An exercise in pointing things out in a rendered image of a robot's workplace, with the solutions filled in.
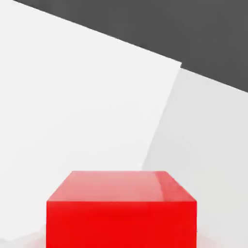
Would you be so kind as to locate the small red cube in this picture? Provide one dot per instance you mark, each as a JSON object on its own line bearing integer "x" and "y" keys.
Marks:
{"x": 121, "y": 222}

